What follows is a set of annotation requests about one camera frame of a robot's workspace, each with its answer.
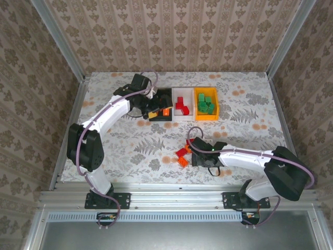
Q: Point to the orange long lego brick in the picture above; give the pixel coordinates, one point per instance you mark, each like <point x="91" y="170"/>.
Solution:
<point x="182" y="162"/>

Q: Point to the green oil station lego piece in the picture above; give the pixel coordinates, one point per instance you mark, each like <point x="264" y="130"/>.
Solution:
<point x="206" y="105"/>

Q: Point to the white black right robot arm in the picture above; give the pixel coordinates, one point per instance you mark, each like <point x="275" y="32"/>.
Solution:
<point x="242" y="157"/>

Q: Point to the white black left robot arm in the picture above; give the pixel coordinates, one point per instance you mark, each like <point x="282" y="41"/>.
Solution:
<point x="109" y="112"/>

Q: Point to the black plastic bin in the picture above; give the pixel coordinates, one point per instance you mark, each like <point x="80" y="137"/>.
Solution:
<point x="161" y="119"/>

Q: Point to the red lego brick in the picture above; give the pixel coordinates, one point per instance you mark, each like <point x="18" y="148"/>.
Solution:
<point x="180" y="99"/>
<point x="190" y="142"/>
<point x="185" y="110"/>
<point x="181" y="152"/>
<point x="179" y="106"/>

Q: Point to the white plastic bin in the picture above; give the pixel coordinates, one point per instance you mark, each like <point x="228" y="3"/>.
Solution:
<point x="183" y="117"/>

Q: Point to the orange lego piece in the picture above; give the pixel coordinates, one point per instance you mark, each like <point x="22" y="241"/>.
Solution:
<point x="188" y="149"/>

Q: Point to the green lego brick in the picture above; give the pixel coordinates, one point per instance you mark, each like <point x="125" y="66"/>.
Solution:
<point x="208" y="99"/>
<point x="212" y="106"/>
<point x="200" y="106"/>
<point x="201" y="97"/>
<point x="210" y="112"/>

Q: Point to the floral patterned tablecloth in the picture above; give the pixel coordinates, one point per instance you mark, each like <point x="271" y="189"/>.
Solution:
<point x="130" y="145"/>

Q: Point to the yellow plastic bin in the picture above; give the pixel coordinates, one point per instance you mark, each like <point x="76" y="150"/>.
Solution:
<point x="206" y="117"/>

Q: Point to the small black controller board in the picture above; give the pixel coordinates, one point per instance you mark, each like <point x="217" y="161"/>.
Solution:
<point x="251" y="216"/>
<point x="106" y="218"/>

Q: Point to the grey metal panel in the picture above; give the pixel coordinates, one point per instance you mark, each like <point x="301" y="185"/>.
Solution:
<point x="182" y="237"/>

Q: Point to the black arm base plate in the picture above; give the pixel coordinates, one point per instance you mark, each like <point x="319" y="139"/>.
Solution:
<point x="230" y="201"/>
<point x="122" y="200"/>

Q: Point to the aluminium front mounting rail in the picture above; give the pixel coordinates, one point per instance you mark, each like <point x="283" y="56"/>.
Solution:
<point x="169" y="198"/>

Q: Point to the aluminium side rail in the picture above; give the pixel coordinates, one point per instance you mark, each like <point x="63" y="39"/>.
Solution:
<point x="77" y="109"/>

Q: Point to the aluminium frame post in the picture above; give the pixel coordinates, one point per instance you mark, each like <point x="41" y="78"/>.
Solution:
<point x="58" y="39"/>
<point x="288" y="39"/>

